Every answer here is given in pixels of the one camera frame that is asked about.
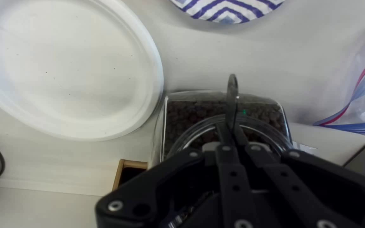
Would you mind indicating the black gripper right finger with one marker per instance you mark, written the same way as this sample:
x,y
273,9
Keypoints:
x,y
288,187

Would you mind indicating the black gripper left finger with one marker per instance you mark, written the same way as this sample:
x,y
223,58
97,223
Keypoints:
x,y
192,189

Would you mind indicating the black coffee scoop spoon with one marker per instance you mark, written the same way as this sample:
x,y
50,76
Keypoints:
x,y
232,99

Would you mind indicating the glass coffee bean jar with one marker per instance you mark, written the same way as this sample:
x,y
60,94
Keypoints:
x,y
192,119

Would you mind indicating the wooden pod organizer rack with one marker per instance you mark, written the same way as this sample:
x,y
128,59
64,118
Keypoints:
x,y
127,170

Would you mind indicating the blue patterned paper bowl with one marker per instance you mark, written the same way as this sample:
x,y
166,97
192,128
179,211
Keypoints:
x,y
227,11

